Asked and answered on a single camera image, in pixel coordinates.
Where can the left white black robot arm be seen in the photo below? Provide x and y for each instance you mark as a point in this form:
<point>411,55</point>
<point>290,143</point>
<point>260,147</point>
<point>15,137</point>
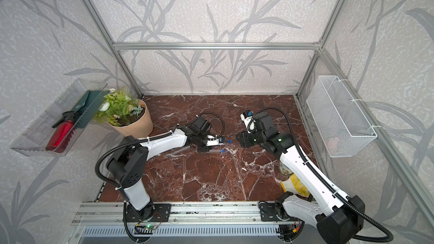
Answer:
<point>127,162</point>

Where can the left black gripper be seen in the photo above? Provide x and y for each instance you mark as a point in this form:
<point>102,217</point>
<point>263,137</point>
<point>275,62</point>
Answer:
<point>204,149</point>

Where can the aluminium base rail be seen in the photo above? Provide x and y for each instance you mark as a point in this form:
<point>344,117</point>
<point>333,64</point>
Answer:
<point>182,213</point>

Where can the clear plastic wall bin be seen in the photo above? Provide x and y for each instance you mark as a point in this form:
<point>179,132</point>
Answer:
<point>33,141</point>

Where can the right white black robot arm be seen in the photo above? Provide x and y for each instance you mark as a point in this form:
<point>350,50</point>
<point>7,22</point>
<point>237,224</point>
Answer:
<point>335,222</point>

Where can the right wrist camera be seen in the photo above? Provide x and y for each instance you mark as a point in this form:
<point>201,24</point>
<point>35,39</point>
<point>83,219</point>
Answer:
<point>247,118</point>

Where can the yellow work glove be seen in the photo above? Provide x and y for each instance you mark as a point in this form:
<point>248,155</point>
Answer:
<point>294,185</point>

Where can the white wire mesh basket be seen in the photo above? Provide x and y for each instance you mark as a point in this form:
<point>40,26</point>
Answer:
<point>343,127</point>

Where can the terracotta pot with green plant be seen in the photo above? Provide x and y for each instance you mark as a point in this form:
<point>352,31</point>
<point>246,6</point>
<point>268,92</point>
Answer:
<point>128,116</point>

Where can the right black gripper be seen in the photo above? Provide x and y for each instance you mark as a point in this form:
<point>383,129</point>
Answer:
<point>243,139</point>

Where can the red spray bottle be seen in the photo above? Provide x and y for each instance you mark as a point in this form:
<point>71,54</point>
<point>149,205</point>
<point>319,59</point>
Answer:
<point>64,129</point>

